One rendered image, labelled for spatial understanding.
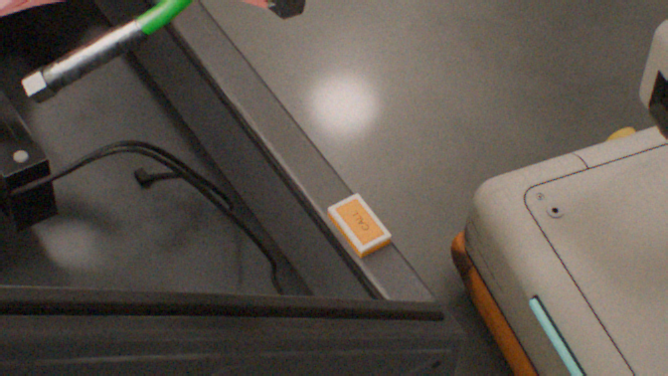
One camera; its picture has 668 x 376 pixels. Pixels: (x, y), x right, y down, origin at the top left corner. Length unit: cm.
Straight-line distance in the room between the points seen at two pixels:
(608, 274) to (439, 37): 78
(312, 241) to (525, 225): 85
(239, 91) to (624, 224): 94
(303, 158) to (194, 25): 18
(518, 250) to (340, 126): 56
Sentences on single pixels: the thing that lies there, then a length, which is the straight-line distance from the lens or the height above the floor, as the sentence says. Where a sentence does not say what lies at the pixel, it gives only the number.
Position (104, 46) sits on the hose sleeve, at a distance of 89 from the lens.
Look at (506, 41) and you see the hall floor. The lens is 254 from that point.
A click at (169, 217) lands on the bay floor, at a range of 121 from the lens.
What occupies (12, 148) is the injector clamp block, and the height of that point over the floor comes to 98.
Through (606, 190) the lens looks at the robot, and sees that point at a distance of 199.
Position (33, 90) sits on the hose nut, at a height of 113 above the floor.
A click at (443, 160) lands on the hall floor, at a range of 233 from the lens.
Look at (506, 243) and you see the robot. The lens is 193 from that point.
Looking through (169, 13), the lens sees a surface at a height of 119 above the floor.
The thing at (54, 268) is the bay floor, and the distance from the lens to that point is 119.
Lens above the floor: 183
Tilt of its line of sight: 54 degrees down
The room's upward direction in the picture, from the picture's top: 7 degrees clockwise
